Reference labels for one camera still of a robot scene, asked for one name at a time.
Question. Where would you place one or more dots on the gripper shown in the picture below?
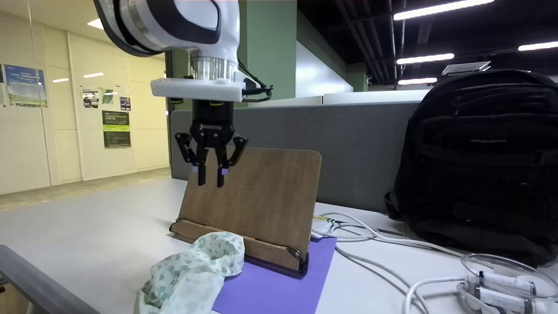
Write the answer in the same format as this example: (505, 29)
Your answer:
(212, 124)

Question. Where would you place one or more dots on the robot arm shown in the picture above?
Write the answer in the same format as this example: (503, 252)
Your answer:
(144, 22)

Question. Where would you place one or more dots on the floral patterned cloth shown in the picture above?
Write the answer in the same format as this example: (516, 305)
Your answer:
(187, 274)

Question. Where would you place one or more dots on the wooden book stand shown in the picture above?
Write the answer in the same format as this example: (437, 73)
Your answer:
(266, 200)

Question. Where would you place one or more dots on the dark green poster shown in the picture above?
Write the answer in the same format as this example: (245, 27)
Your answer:
(116, 128)

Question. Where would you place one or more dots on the row of small posters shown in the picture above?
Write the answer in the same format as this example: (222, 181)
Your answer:
(107, 98)

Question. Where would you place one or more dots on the purple mat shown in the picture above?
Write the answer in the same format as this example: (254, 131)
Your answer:
(279, 292)

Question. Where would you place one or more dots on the grey desk partition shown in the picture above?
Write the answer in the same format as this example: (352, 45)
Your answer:
(357, 148)

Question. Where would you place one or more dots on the blue and green poster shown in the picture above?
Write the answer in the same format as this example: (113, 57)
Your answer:
(26, 85)

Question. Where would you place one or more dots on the ceiling light strip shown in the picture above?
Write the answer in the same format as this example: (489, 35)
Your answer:
(425, 58)
(416, 81)
(538, 46)
(440, 8)

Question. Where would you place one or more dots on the black backpack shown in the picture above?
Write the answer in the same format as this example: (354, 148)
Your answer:
(484, 165)

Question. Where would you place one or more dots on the ceiling air unit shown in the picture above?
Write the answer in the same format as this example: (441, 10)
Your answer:
(466, 67)

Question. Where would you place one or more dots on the clear plastic container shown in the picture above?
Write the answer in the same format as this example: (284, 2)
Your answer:
(510, 266)

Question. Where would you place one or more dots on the white tube with dark cap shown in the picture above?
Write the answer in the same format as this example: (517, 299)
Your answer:
(508, 282)
(505, 302)

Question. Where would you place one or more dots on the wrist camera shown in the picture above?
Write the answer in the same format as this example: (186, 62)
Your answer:
(196, 88)

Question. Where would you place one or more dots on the grey rail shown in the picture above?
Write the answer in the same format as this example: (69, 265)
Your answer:
(39, 283)

